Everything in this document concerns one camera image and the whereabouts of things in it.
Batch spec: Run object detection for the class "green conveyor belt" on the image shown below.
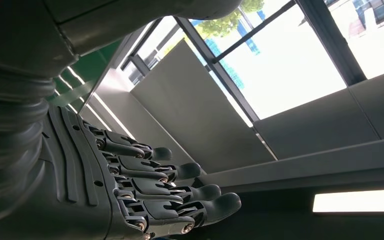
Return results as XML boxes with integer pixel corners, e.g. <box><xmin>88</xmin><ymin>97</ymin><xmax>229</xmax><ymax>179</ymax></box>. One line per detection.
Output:
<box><xmin>46</xmin><ymin>39</ymin><xmax>127</xmax><ymax>115</ymax></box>

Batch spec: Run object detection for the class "bright rectangular light panel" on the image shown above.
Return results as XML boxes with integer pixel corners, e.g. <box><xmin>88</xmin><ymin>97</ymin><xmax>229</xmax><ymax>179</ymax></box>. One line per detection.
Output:
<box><xmin>312</xmin><ymin>188</ymin><xmax>384</xmax><ymax>214</ymax></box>

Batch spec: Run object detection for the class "dark window frame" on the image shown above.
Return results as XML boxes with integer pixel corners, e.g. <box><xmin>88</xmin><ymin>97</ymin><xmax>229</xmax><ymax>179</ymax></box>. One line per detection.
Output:
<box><xmin>120</xmin><ymin>0</ymin><xmax>368</xmax><ymax>124</ymax></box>

